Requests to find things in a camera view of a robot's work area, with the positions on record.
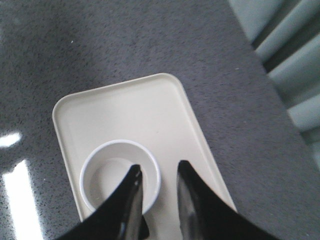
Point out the cream rectangular plastic tray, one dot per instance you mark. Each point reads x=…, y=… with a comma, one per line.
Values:
x=153, y=111

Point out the pale green pleated curtain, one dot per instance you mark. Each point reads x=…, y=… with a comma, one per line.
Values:
x=285, y=35

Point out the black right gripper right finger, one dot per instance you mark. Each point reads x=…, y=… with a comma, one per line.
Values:
x=203, y=215

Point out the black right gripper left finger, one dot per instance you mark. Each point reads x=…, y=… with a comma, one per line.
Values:
x=119, y=217

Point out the white smiley mug black handle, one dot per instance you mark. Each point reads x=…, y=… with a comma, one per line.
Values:
x=108, y=164

